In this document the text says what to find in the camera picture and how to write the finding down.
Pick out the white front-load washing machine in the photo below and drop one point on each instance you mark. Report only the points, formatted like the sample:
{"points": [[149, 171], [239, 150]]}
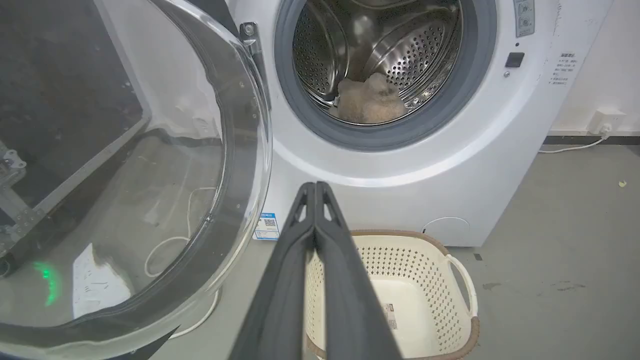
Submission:
{"points": [[450, 150]]}

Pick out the transparent round washing machine door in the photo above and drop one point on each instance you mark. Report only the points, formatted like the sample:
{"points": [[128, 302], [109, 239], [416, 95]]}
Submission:
{"points": [[150, 170]]}

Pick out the cream perforated laundry basket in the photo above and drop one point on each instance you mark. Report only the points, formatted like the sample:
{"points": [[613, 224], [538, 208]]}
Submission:
{"points": [[425, 300]]}

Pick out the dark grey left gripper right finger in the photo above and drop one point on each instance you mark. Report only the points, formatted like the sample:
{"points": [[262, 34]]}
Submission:
{"points": [[350, 295]]}

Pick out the blue energy label sticker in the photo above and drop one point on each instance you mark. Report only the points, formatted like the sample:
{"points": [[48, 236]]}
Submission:
{"points": [[267, 226]]}

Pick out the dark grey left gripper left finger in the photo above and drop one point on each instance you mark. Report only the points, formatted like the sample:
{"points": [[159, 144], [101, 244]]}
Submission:
{"points": [[280, 290]]}

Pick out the white wall socket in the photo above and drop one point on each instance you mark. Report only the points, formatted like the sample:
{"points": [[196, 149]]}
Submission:
{"points": [[606, 120]]}

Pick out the beige fluffy garment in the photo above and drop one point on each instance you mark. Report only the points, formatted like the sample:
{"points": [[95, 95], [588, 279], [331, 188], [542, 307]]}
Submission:
{"points": [[371, 99]]}

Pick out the white power strip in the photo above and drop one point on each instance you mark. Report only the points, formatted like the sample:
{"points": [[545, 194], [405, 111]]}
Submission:
{"points": [[97, 285]]}

